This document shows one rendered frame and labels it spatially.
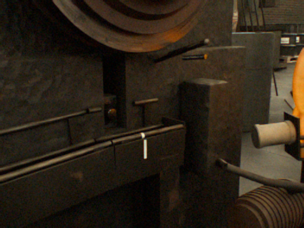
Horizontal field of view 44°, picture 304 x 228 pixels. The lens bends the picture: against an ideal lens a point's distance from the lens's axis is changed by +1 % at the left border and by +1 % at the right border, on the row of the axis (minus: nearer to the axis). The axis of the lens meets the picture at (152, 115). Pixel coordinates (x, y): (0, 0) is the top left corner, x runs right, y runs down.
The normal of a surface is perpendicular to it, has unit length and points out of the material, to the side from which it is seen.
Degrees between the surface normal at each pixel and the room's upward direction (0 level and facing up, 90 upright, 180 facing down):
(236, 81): 90
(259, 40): 90
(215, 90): 90
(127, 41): 90
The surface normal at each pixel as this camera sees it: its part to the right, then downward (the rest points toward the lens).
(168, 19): 0.65, 0.17
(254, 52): 0.16, 0.22
